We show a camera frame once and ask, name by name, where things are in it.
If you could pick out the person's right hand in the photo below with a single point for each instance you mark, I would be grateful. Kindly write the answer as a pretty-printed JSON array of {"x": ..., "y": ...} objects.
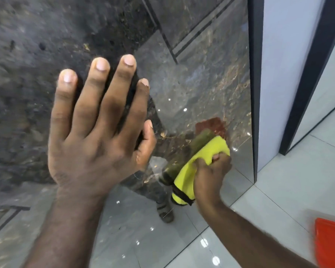
[{"x": 209, "y": 178}]

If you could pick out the person's left hand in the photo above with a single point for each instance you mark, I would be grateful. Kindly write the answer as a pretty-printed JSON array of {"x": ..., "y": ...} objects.
[{"x": 89, "y": 153}]

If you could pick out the person's left little finger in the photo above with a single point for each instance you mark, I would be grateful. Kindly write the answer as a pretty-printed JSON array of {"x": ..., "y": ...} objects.
[{"x": 60, "y": 106}]

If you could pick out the person's left thumb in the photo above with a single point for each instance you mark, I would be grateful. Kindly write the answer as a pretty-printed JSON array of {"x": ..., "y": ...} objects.
[{"x": 146, "y": 143}]

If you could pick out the person's left middle finger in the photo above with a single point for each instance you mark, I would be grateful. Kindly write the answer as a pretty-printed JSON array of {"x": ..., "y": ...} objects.
[{"x": 117, "y": 89}]

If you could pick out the person's right fingers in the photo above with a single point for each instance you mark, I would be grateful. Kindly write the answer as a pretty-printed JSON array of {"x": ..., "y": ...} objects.
[{"x": 219, "y": 161}]

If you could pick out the yellow cleaning cloth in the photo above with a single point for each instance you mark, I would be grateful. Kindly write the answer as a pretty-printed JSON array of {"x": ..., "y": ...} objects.
[{"x": 196, "y": 171}]

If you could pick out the person's left forearm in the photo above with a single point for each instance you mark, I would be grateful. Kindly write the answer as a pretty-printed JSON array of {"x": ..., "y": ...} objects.
[{"x": 64, "y": 231}]

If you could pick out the person's right forearm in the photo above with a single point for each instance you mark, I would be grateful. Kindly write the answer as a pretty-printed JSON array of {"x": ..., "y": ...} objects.
[{"x": 248, "y": 237}]

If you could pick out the red plastic object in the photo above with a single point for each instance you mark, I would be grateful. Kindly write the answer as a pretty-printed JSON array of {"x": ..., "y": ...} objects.
[{"x": 330, "y": 242}]

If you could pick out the black door frame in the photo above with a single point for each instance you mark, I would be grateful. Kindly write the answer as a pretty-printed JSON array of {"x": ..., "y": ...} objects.
[{"x": 310, "y": 78}]

